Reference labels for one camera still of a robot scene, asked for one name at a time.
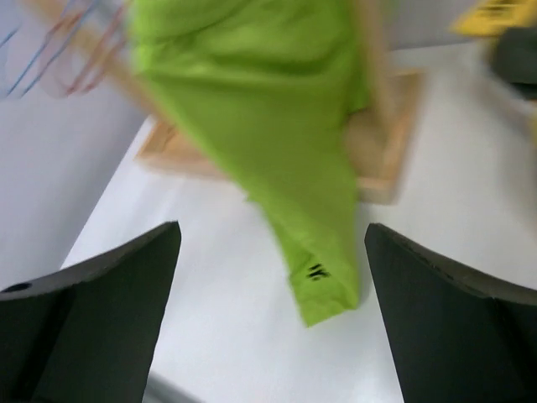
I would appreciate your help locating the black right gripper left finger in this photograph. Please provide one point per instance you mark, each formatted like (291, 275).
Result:
(87, 333)

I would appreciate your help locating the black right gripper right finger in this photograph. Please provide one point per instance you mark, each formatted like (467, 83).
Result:
(456, 334)

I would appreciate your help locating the pink wire hanger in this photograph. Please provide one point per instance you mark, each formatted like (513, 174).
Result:
(70, 63)
(102, 54)

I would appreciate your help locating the dark olive shorts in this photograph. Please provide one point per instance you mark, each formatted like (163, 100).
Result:
(513, 60)

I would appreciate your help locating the lime green shorts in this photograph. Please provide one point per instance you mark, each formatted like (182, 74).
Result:
(264, 89)

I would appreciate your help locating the light blue wire hanger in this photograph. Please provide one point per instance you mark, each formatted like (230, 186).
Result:
(55, 43)
(10, 25)

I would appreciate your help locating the yellow shorts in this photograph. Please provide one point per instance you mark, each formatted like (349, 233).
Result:
(486, 22)

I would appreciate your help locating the wooden clothes rack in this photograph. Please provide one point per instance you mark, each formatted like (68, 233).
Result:
(375, 135)

